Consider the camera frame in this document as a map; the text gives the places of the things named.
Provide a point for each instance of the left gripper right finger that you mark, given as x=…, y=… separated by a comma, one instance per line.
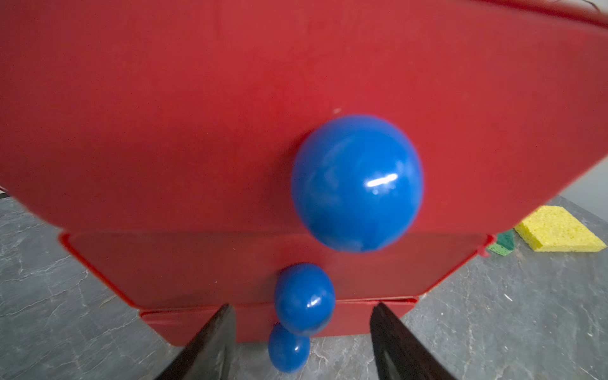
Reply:
x=398, y=353

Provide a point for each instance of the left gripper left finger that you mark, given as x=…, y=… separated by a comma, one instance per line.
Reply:
x=209, y=354

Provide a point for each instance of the red drawer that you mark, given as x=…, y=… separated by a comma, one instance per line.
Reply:
x=186, y=116
x=178, y=326
x=183, y=270

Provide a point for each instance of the green scouring sponge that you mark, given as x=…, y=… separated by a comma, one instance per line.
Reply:
x=504, y=245

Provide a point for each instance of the yellow sponge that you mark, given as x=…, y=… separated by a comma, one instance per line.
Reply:
x=553, y=229

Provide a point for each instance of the red drawer cabinet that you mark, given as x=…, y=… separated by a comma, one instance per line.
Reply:
x=566, y=11

